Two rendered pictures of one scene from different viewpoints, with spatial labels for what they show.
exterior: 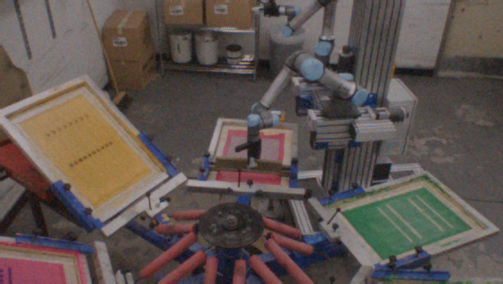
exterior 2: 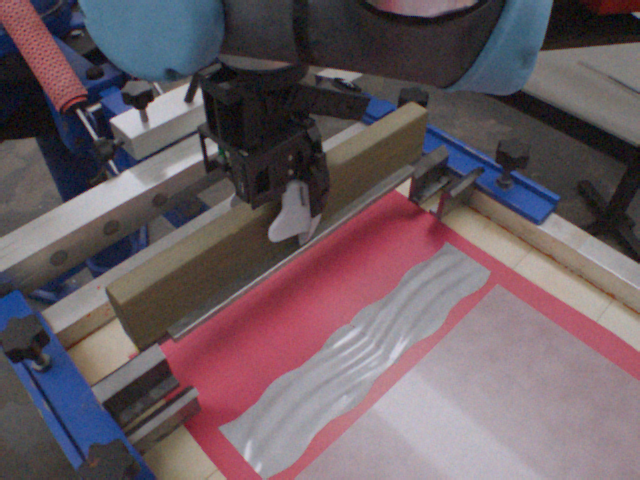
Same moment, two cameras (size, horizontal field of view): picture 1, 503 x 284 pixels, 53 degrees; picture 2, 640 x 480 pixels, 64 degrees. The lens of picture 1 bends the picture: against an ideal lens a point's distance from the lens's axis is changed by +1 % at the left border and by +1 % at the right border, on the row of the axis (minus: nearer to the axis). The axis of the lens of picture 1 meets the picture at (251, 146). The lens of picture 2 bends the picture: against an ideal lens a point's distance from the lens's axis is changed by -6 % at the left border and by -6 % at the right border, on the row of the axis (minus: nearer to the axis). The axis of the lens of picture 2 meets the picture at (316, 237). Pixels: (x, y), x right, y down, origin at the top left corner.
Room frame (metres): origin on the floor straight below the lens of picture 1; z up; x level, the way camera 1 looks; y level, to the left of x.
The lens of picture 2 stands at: (2.73, -0.27, 1.46)
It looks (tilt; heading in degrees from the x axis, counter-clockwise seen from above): 47 degrees down; 131
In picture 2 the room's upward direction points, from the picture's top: straight up
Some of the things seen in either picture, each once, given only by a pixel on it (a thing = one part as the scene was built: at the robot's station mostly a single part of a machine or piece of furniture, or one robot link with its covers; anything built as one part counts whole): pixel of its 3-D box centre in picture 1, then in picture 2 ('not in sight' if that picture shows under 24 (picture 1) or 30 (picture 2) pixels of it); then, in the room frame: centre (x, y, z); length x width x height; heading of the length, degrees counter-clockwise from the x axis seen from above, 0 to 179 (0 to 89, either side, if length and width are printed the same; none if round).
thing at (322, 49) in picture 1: (322, 52); not in sight; (3.35, -0.50, 1.42); 0.13 x 0.12 x 0.14; 163
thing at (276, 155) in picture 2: (253, 147); (261, 120); (2.45, -0.02, 1.19); 0.09 x 0.08 x 0.12; 85
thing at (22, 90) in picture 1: (7, 84); not in sight; (3.43, 1.89, 1.06); 0.53 x 0.07 x 1.05; 175
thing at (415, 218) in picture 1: (386, 213); not in sight; (2.04, -0.74, 1.05); 1.08 x 0.61 x 0.23; 115
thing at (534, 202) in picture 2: (205, 171); (450, 169); (2.49, 0.29, 0.97); 0.30 x 0.05 x 0.07; 175
